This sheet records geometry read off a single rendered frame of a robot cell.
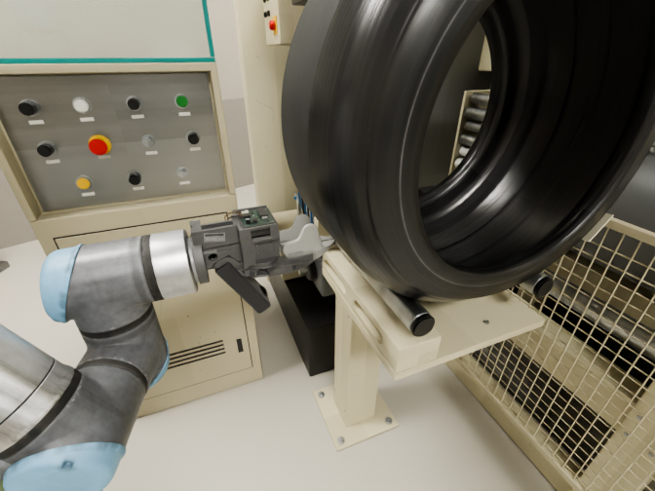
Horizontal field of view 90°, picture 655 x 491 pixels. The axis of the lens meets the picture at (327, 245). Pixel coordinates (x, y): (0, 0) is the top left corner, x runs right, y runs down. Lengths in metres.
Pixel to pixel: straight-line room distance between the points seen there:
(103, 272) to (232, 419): 1.18
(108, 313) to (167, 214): 0.67
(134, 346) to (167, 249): 0.14
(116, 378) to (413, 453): 1.19
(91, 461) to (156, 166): 0.85
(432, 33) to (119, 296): 0.45
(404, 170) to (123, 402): 0.41
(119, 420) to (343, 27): 0.48
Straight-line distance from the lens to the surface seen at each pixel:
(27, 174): 1.20
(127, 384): 0.49
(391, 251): 0.44
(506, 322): 0.80
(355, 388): 1.31
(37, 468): 0.44
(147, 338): 0.53
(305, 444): 1.47
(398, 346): 0.59
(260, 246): 0.47
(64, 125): 1.14
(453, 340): 0.72
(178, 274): 0.46
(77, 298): 0.48
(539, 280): 0.75
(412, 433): 1.53
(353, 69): 0.38
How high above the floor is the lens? 1.29
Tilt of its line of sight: 30 degrees down
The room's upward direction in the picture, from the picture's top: straight up
